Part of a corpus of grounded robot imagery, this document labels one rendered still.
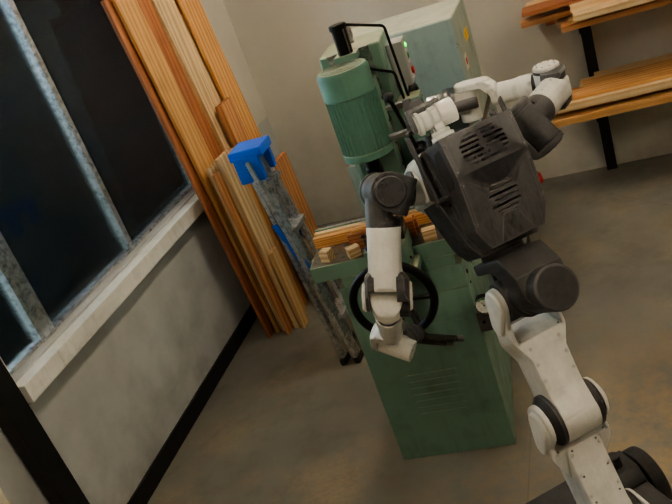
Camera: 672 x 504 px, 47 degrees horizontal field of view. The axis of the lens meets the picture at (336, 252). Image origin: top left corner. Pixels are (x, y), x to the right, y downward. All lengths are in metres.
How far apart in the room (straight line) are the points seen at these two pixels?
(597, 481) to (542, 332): 0.44
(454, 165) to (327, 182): 3.54
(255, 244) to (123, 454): 1.29
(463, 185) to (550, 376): 0.57
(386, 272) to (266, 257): 2.20
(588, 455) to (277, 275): 2.35
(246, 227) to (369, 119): 1.65
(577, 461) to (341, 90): 1.30
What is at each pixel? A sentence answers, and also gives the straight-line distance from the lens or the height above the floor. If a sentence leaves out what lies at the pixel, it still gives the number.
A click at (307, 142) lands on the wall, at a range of 5.24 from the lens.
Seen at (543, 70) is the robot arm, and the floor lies 1.37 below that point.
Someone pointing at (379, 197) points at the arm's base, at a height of 1.33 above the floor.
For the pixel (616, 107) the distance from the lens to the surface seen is 4.42.
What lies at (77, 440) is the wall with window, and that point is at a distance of 3.24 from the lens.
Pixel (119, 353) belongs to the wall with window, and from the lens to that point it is 3.47.
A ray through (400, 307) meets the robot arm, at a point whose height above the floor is 1.03.
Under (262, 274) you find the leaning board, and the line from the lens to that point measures 4.08.
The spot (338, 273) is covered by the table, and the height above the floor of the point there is 0.86.
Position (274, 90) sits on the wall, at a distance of 5.19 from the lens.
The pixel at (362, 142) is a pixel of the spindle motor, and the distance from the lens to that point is 2.52.
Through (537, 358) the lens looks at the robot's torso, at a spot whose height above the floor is 0.80.
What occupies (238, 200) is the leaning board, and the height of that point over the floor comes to 0.81.
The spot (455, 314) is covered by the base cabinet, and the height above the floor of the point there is 0.61.
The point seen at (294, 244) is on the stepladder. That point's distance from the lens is 3.49.
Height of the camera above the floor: 1.99
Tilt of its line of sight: 24 degrees down
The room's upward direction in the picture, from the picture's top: 20 degrees counter-clockwise
